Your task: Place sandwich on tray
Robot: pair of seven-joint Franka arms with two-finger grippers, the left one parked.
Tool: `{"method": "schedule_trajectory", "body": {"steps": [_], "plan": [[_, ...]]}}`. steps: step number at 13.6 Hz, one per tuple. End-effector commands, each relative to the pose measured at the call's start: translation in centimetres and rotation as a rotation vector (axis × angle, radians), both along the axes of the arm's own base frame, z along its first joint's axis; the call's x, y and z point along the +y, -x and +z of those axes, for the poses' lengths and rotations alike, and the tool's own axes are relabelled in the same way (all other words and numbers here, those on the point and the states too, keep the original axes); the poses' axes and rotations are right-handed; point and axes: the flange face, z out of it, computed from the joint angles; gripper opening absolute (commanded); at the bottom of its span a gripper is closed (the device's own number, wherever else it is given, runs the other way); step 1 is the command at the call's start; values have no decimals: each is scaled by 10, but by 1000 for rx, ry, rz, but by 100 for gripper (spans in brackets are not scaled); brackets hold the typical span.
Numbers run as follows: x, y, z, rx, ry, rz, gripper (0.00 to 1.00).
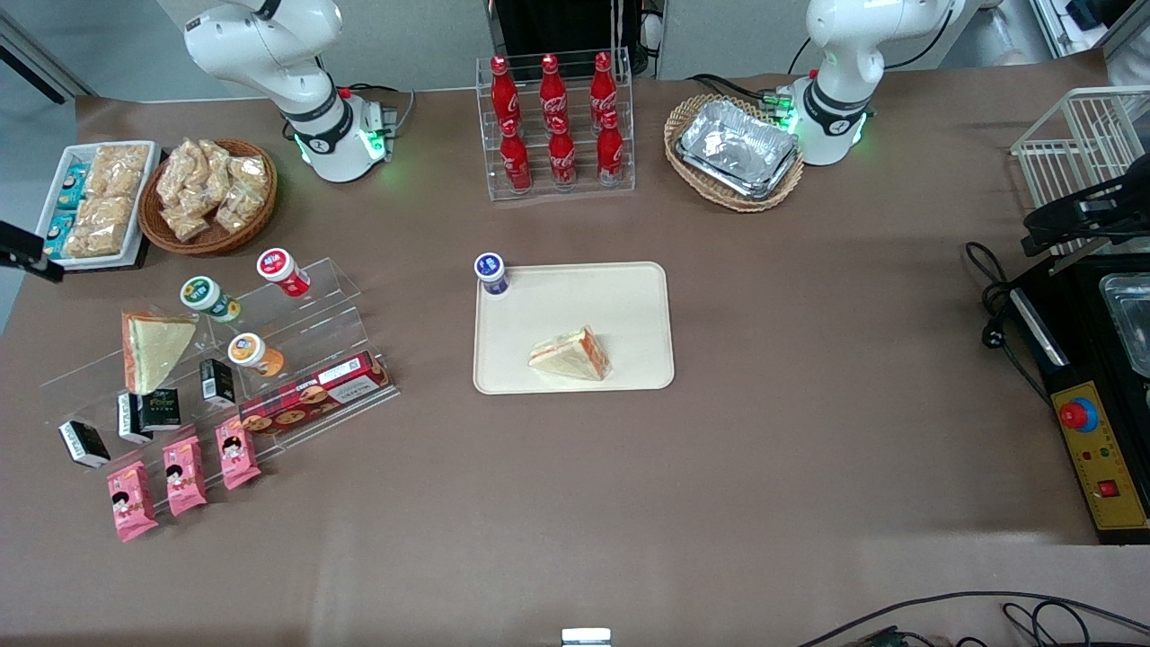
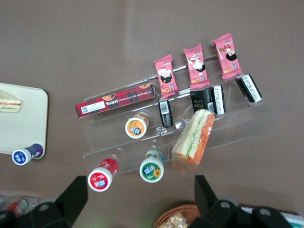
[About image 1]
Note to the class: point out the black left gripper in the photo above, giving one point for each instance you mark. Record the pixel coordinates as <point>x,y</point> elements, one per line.
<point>1107,211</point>

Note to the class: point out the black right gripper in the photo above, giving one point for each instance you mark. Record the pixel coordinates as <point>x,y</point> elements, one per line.
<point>18,247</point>

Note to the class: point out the plastic-wrapped triangle sandwich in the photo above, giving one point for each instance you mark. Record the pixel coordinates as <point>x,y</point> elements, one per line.
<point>570,358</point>
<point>153,346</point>

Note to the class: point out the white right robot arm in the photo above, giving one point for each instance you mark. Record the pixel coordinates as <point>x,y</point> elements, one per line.
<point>323,135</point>

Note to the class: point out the beige plastic tray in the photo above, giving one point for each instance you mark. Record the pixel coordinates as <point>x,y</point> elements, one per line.
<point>611,296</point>

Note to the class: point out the blue snack pack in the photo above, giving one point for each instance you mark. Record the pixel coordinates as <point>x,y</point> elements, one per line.
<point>58,235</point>
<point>72,189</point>

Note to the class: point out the white rectangular dish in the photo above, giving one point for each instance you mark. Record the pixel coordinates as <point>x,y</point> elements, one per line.
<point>81,262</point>

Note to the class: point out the rice cracker pack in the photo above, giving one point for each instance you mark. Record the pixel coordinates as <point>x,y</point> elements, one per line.
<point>117,171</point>
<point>99,225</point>

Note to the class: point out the steel pan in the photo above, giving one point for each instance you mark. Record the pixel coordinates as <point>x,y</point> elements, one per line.
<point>1130,314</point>

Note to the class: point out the black sealing machine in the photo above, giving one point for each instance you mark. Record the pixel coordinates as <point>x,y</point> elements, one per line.
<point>1078,359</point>

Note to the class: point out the clear bag of puffed snacks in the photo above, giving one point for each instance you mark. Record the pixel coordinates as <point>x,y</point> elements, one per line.
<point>249,171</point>
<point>235,208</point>
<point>211,163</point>
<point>184,223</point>
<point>178,175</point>

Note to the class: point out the green-lid yogurt cup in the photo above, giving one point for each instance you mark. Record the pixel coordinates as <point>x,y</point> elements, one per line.
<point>202,293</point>

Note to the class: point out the brown wicker snack basket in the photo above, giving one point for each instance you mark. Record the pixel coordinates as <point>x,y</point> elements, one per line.
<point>216,241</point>

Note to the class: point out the black and white carton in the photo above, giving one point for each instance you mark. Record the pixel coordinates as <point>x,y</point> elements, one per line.
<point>130,420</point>
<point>85,445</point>

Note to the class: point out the black carton green print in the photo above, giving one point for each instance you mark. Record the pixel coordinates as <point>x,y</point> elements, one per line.
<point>162,411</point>

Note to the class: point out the black metal bar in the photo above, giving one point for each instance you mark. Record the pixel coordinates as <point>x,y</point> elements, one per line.
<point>36,76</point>

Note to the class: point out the metal equipment rack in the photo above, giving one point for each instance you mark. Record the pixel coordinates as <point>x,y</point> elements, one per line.
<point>1123,36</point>

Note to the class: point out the small black carton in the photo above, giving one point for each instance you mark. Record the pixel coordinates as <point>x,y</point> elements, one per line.
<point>216,382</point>

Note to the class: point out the orange-lid yogurt cup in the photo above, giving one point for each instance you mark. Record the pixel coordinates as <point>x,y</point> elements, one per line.
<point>247,349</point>

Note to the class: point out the red-lid yogurt cup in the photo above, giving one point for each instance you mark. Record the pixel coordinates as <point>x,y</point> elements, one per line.
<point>277,265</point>

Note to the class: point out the pink snack pack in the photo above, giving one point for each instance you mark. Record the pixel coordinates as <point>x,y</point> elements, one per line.
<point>184,474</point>
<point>237,454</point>
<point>131,500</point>

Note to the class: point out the red cookie box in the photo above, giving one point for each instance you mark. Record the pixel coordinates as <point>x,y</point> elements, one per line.
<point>296,400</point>

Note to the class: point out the clear acrylic tiered stand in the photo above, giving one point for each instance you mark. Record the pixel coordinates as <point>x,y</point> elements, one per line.
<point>332,310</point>

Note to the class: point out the brown table cover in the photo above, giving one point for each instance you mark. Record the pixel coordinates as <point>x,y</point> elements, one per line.
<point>809,404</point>

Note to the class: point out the light wicker basket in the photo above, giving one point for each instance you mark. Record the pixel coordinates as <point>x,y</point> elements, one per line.
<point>732,202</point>

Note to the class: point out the aluminium foil container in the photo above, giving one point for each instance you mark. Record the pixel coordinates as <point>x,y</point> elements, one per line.
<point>737,148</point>

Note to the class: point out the blue-lid yogurt cup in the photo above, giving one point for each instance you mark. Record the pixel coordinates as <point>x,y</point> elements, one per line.
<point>490,268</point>

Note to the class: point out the red cola bottle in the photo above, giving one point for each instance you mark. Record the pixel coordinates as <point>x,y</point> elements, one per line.
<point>561,160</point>
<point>503,94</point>
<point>610,153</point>
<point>603,90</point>
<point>552,94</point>
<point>516,162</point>

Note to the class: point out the clear acrylic bottle rack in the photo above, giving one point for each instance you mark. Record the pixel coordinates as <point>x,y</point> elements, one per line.
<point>584,190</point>

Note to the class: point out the person in black clothes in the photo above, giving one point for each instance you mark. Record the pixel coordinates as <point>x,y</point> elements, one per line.
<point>557,27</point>

